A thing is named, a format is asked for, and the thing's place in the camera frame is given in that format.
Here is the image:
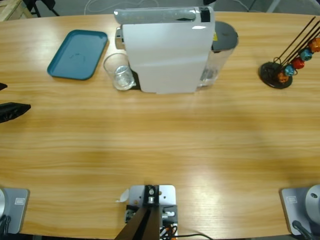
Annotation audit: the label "clear glass cup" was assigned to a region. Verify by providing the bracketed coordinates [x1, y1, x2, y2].
[103, 52, 136, 92]

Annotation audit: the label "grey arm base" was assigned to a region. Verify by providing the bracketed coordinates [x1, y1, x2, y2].
[0, 187, 31, 235]
[279, 184, 320, 236]

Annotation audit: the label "white capsule coffee machine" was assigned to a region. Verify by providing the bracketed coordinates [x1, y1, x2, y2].
[114, 6, 216, 95]

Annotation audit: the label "blue coffee capsule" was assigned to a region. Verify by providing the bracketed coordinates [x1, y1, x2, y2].
[284, 64, 296, 77]

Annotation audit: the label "red coffee capsule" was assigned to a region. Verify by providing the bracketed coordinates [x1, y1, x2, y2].
[291, 57, 305, 70]

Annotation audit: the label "teal coffee capsule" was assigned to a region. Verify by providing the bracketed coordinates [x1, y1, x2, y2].
[300, 48, 314, 61]

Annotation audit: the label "clear water tank dark lid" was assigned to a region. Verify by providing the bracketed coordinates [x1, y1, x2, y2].
[197, 21, 240, 88]

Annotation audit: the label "grey metal leg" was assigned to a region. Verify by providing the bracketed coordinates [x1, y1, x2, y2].
[266, 0, 281, 13]

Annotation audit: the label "wooden crate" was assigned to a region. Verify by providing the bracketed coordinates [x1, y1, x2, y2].
[0, 0, 29, 23]

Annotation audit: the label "teal plastic tray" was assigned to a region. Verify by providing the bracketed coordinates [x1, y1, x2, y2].
[46, 29, 110, 81]

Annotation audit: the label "black stand legs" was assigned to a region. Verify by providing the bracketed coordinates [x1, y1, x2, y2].
[23, 0, 61, 18]

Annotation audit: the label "white tape tab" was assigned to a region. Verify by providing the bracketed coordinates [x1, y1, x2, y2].
[114, 188, 130, 203]

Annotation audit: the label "black wire capsule holder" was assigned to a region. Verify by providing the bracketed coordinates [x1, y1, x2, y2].
[258, 16, 320, 90]

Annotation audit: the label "black base cable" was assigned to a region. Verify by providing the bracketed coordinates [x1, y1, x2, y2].
[291, 219, 315, 240]
[0, 215, 12, 236]

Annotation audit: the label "white floor cable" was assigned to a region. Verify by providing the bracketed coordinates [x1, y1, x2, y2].
[83, 0, 126, 15]

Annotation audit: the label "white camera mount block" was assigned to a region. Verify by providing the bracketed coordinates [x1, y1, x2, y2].
[124, 184, 179, 240]

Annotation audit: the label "orange cable connector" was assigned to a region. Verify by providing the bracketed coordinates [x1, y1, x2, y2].
[159, 223, 179, 237]

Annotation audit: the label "black cable at mount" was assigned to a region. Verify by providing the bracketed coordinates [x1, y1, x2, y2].
[174, 232, 213, 240]

